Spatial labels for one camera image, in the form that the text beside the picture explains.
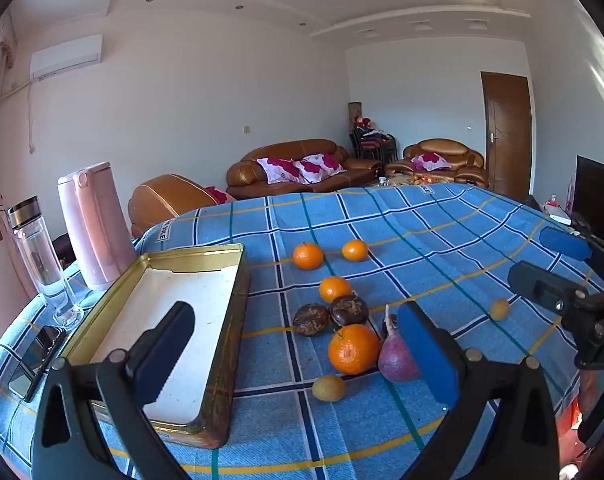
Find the small yellow longan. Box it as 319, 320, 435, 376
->
311, 375, 345, 402
489, 298, 510, 322

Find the purple red dragon fruit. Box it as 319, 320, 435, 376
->
378, 304, 420, 384

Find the large orange tangerine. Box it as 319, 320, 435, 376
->
328, 324, 381, 375

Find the dark brown fruit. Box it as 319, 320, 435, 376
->
292, 304, 330, 337
329, 294, 369, 327

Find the black television screen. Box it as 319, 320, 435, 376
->
572, 155, 604, 240

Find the black smartphone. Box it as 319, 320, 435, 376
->
8, 325, 68, 402

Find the gold metal tin tray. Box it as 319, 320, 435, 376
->
62, 244, 250, 450

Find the brown leather armchair far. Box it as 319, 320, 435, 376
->
385, 139, 488, 188

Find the brown leather armchair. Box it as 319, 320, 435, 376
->
127, 174, 235, 238
385, 139, 488, 188

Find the brown wooden door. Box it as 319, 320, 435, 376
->
480, 72, 533, 202

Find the pink floral armchair cushion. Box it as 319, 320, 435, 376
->
411, 152, 451, 172

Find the pink electric kettle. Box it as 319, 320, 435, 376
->
58, 162, 137, 290

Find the blue plaid tablecloth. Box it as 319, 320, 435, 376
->
0, 182, 604, 480

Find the wooden coffee table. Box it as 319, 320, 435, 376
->
368, 174, 454, 188

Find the clear glass water bottle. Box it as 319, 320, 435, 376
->
7, 196, 83, 330

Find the black shelf with clutter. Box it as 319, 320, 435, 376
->
349, 102, 398, 164

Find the brown leather armchair near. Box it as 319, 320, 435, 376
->
127, 174, 235, 238

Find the pink floral cushion right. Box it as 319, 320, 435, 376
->
295, 153, 345, 184

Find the brown leather three-seat sofa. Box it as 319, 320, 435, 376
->
226, 139, 382, 200

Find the pink floral cushion left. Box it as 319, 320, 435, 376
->
256, 157, 307, 185

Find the white wall air conditioner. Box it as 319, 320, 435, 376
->
30, 34, 104, 81

